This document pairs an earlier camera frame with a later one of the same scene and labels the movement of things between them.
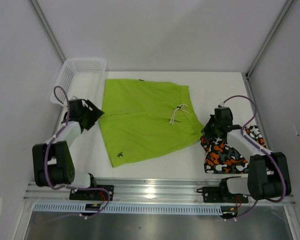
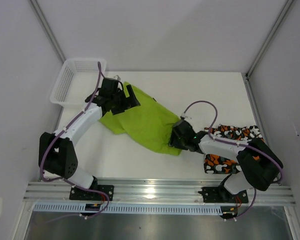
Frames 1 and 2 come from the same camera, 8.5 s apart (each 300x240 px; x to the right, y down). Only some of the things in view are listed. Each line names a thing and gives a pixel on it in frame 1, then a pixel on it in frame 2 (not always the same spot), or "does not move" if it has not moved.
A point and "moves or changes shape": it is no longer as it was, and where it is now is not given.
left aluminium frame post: [44, 22] does not move
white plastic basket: [85, 79] does not move
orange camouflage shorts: [221, 158] does not move
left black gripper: [95, 114] -> [129, 102]
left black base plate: [93, 194] does not move
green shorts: [140, 119] moves or changes shape
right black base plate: [222, 195] does not move
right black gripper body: [217, 125] -> [177, 142]
